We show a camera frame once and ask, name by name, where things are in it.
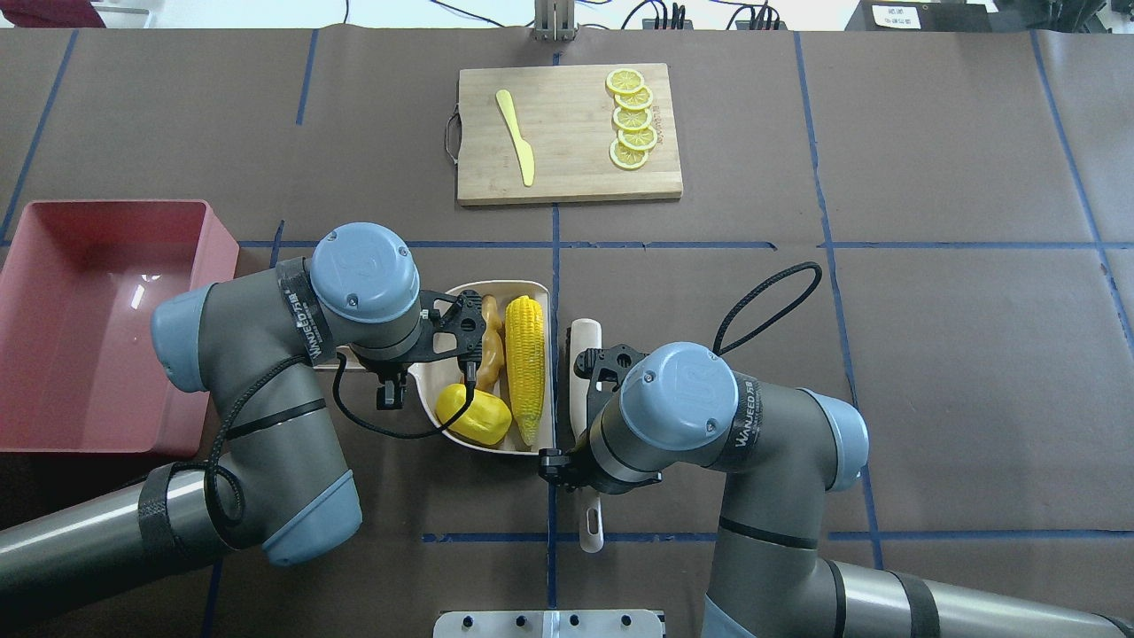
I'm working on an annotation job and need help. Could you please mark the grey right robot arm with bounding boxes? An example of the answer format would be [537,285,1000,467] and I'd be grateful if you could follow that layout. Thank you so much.
[540,342,1131,637]

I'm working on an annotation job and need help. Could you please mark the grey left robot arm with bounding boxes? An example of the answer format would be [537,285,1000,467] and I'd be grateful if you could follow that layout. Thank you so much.
[1,222,422,631]

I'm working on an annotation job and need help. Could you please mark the beige hand brush black bristles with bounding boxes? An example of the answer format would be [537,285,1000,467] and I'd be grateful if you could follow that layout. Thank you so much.
[567,318,604,554]

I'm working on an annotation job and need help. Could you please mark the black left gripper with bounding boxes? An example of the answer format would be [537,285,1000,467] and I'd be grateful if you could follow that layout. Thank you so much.
[358,347,425,411]

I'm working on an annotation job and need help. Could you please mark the beige plastic dustpan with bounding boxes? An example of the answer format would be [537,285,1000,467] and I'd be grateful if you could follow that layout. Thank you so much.
[310,280,557,456]

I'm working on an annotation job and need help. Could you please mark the aluminium frame post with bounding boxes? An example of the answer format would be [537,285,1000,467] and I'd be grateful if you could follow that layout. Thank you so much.
[532,0,579,42]

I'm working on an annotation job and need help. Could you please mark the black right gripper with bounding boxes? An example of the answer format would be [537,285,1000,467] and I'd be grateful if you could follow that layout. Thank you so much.
[538,443,602,492]

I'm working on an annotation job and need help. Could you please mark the wooden cutting board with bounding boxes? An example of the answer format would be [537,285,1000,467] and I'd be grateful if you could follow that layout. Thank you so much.
[456,62,684,206]

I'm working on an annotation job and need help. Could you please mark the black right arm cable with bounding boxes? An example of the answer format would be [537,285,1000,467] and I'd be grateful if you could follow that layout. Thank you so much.
[712,261,823,357]

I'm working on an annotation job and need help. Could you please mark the black power strip box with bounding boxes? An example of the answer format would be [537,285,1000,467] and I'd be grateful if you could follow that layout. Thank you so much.
[843,1,992,33]

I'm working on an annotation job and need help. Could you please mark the yellow plastic toy knife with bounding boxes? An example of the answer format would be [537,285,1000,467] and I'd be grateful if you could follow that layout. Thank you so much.
[496,90,536,187]

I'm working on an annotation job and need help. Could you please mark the tan toy ginger root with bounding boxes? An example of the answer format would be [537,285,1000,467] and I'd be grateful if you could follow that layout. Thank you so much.
[477,295,506,393]

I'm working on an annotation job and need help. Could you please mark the yellow toy corn cob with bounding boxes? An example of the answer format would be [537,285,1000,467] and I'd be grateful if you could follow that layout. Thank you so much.
[505,295,547,446]

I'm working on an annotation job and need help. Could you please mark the pink plastic bin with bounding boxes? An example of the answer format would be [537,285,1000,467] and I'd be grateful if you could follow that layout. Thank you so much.
[1,199,239,459]

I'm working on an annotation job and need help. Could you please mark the lemon slice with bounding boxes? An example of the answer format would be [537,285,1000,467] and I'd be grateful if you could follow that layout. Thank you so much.
[613,85,655,112]
[609,141,649,171]
[604,67,648,96]
[617,126,659,152]
[611,107,653,131]

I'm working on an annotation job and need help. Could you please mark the yellow toy potato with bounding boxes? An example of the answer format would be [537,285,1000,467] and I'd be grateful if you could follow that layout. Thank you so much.
[433,384,513,446]

